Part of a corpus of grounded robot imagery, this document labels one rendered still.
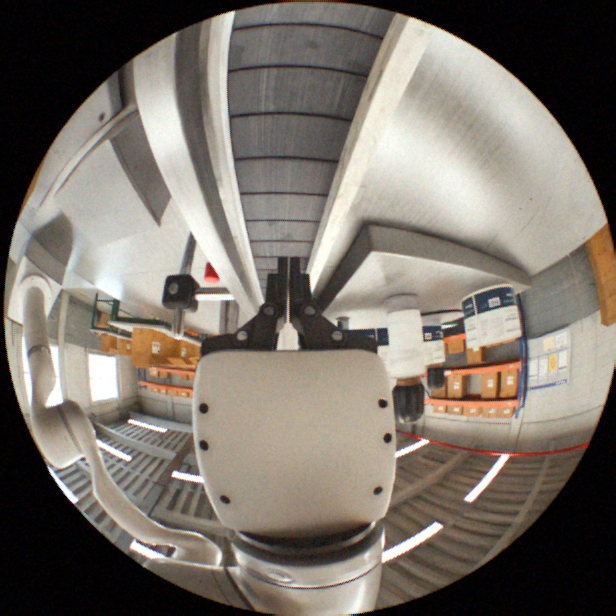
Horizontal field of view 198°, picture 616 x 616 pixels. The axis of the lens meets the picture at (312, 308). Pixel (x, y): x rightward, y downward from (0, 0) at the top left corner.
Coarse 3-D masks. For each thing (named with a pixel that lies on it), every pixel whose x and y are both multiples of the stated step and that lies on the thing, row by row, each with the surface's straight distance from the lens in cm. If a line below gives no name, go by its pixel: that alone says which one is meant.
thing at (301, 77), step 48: (240, 48) 13; (288, 48) 13; (336, 48) 13; (240, 96) 14; (288, 96) 13; (336, 96) 13; (240, 144) 15; (288, 144) 15; (336, 144) 15; (240, 192) 18; (288, 192) 18; (288, 240) 24
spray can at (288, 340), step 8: (288, 288) 37; (288, 296) 36; (288, 304) 36; (288, 312) 36; (288, 320) 35; (288, 328) 35; (280, 336) 35; (288, 336) 35; (296, 336) 36; (280, 344) 34; (288, 344) 35; (296, 344) 36
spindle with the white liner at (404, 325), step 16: (384, 304) 52; (400, 304) 47; (416, 304) 49; (400, 320) 46; (416, 320) 47; (400, 336) 46; (416, 336) 47; (400, 352) 46; (416, 352) 46; (400, 368) 46; (416, 368) 46; (400, 384) 48; (416, 384) 49; (400, 400) 47; (416, 400) 48; (400, 416) 48; (416, 416) 49
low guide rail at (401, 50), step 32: (416, 32) 11; (384, 64) 10; (416, 64) 11; (384, 96) 10; (352, 128) 12; (384, 128) 11; (352, 160) 12; (352, 192) 13; (320, 224) 18; (320, 256) 20
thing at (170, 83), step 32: (192, 32) 6; (160, 64) 6; (192, 64) 6; (160, 96) 6; (192, 96) 6; (160, 128) 6; (192, 128) 6; (160, 160) 6; (192, 160) 6; (192, 192) 7; (192, 224) 8; (224, 224) 9; (224, 256) 10
